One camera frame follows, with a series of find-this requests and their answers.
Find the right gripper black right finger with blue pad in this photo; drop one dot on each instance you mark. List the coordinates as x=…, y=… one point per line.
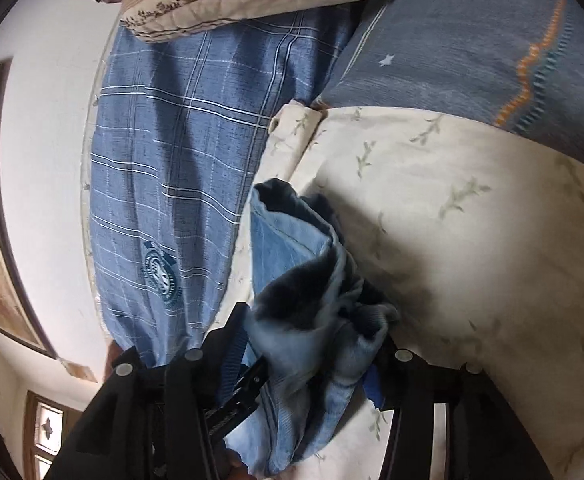
x=447, y=424

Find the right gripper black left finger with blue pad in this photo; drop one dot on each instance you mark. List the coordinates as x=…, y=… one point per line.
x=167, y=422

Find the light blue denim jeans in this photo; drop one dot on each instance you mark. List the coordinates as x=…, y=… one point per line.
x=316, y=322

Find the cream leaf print quilt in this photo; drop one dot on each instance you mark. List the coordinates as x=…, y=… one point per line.
x=474, y=233

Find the blue plaid pillow with emblem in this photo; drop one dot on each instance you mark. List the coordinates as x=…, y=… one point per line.
x=179, y=133

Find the wooden frame window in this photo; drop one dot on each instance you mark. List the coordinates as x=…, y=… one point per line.
x=47, y=423

